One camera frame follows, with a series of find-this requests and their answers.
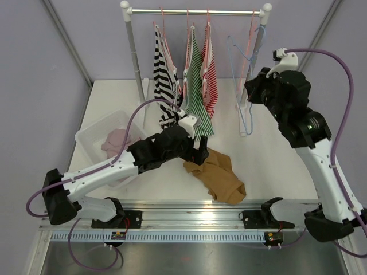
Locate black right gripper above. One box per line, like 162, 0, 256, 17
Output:
246, 68, 288, 124

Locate tan brown tank top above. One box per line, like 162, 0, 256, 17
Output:
183, 149, 247, 205

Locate light blue wire hanger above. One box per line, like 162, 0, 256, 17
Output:
227, 24, 266, 137

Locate pink wire hanger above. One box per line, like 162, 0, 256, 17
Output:
241, 10, 257, 81

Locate pink mauve tank top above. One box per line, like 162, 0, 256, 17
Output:
101, 129, 135, 159

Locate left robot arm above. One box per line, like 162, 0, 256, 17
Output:
42, 125, 209, 229

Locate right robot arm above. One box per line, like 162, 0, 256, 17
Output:
244, 67, 366, 242

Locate green white striped tank top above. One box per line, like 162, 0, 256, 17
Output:
182, 27, 214, 141

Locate red white striped tank top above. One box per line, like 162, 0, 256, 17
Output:
200, 25, 218, 118

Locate black white striped tank top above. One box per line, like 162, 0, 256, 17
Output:
153, 25, 183, 129

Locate pink hanger under black top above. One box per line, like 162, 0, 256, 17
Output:
153, 8, 181, 100

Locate white clothes rack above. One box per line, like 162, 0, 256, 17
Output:
119, 0, 273, 138

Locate white plastic basket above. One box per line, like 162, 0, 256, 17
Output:
75, 109, 147, 190

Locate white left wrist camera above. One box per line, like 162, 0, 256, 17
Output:
177, 110, 201, 139

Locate aluminium mounting rail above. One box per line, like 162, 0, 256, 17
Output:
38, 199, 327, 233

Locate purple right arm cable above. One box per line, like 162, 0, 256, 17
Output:
285, 48, 367, 258

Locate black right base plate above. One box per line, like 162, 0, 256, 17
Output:
239, 210, 295, 230

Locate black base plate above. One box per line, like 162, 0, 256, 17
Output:
239, 210, 295, 230
91, 210, 143, 229

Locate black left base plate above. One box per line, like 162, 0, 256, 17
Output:
91, 210, 143, 229

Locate white slotted cable duct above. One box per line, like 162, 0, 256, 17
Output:
50, 231, 265, 243

